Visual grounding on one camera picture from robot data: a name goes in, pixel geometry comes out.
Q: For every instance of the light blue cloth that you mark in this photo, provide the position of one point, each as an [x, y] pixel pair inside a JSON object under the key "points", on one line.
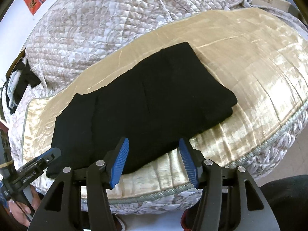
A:
{"points": [[13, 81]]}

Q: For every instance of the black pants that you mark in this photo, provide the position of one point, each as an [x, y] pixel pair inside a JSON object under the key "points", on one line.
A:
{"points": [[144, 105]]}

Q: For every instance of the dark clothing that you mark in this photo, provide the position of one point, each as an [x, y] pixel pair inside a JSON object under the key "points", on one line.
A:
{"points": [[25, 79]]}

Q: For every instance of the red slipper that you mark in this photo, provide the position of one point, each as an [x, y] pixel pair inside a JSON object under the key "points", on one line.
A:
{"points": [[186, 222]]}

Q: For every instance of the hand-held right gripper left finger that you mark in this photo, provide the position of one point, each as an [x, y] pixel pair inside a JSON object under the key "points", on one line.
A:
{"points": [[119, 163]]}

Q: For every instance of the floral quilted bedspread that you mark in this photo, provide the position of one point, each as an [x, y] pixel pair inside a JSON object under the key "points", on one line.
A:
{"points": [[96, 16]]}

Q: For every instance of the person's leg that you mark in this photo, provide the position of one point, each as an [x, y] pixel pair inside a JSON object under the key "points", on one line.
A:
{"points": [[288, 202]]}

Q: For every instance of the person's left hand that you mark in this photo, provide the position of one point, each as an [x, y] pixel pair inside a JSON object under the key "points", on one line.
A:
{"points": [[22, 213]]}

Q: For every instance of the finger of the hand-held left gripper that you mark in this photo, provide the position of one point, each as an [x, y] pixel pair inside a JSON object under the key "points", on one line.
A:
{"points": [[47, 157]]}

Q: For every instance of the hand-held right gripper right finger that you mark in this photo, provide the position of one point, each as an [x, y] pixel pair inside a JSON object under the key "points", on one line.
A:
{"points": [[189, 163]]}

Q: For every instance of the cream satin blanket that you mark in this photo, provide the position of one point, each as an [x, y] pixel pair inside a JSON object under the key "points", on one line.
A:
{"points": [[240, 65]]}

